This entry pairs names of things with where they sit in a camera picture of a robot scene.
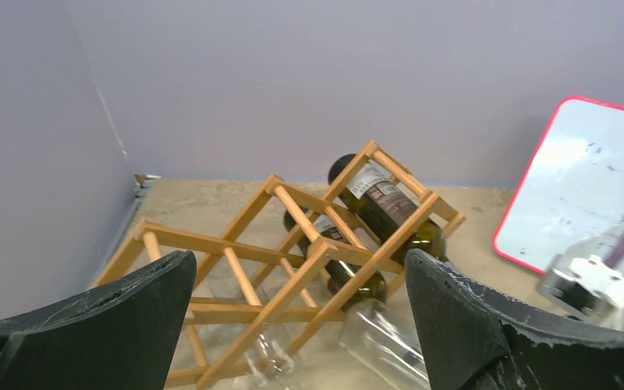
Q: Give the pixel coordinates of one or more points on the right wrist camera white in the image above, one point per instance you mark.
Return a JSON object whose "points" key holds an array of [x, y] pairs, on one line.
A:
{"points": [[586, 289]]}

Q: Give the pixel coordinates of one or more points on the dark bottle beige label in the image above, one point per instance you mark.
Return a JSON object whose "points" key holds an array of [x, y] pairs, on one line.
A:
{"points": [[383, 207]]}

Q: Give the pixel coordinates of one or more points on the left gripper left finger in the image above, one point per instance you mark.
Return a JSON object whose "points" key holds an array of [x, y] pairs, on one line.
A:
{"points": [[119, 335]]}

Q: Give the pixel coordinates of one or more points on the clear square glass bottle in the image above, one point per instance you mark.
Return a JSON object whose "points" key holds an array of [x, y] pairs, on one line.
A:
{"points": [[386, 343]]}

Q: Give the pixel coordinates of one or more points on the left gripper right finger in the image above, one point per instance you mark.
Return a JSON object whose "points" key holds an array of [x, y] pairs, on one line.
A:
{"points": [[475, 337]]}

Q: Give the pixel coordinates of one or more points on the wooden lattice wine rack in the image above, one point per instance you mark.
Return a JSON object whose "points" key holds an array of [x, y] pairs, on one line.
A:
{"points": [[287, 284]]}

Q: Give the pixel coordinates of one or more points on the pink framed whiteboard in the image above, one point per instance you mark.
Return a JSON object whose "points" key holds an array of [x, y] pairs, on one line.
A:
{"points": [[573, 186]]}

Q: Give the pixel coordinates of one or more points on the olive green wine bottle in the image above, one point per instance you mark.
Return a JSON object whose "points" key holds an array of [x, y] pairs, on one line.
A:
{"points": [[341, 272]]}

